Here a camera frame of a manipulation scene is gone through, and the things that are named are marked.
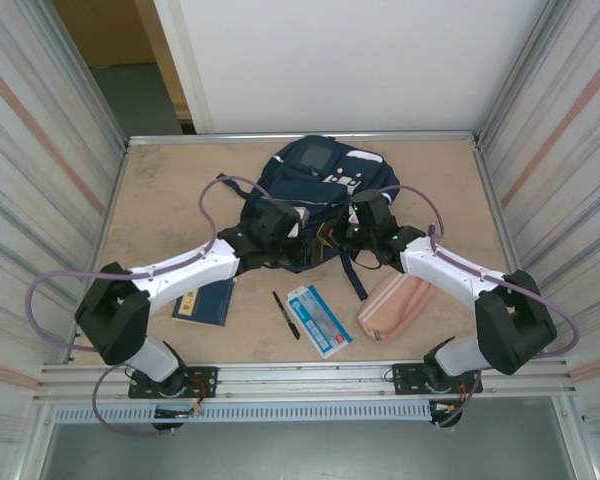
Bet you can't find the navy blue school backpack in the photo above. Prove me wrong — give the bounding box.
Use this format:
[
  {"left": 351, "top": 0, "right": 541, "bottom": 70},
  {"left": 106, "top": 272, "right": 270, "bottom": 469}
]
[{"left": 215, "top": 133, "right": 401, "bottom": 302}]

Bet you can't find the blue white ruler set package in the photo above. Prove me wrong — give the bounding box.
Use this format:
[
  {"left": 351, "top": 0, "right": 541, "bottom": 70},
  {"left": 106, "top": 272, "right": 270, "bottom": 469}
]
[{"left": 284, "top": 284, "right": 355, "bottom": 359}]

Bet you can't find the pink pencil case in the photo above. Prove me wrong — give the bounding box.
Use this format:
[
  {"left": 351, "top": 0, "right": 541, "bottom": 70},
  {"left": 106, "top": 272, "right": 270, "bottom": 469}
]
[{"left": 357, "top": 272, "right": 436, "bottom": 344}]

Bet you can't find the navy blue book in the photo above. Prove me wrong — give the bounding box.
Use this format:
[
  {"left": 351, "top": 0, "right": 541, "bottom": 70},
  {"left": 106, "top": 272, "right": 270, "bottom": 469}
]
[{"left": 172, "top": 277, "right": 236, "bottom": 327}]

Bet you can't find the black marker pen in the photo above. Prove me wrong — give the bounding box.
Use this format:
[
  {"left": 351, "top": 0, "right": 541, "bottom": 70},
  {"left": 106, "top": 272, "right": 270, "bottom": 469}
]
[{"left": 272, "top": 290, "right": 301, "bottom": 341}]

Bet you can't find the brown wooden board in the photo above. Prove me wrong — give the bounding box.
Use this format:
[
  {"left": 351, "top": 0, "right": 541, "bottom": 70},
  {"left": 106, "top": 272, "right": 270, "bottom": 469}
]
[{"left": 52, "top": 0, "right": 195, "bottom": 129}]

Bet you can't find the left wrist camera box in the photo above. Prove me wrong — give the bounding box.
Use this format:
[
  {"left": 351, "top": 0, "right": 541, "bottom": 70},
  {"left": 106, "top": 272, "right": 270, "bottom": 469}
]
[{"left": 290, "top": 207, "right": 312, "bottom": 240}]

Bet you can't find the thin aluminium table edge rail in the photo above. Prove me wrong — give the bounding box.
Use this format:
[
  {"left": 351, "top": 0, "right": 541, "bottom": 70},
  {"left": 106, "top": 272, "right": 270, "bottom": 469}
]
[{"left": 124, "top": 130, "right": 481, "bottom": 144}]

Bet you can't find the long aluminium rail frame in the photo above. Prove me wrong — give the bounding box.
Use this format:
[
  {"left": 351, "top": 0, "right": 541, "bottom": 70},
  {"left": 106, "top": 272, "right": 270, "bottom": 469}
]
[{"left": 33, "top": 357, "right": 579, "bottom": 406}]

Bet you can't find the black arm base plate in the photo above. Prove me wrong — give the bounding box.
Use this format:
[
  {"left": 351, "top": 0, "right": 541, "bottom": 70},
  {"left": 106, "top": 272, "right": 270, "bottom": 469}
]
[
  {"left": 128, "top": 366, "right": 219, "bottom": 400},
  {"left": 392, "top": 360, "right": 481, "bottom": 396}
]

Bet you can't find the grey slotted cable duct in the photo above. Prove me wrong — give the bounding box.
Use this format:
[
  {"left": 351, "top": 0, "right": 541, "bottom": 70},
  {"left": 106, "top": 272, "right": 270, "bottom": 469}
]
[{"left": 53, "top": 402, "right": 431, "bottom": 424}]

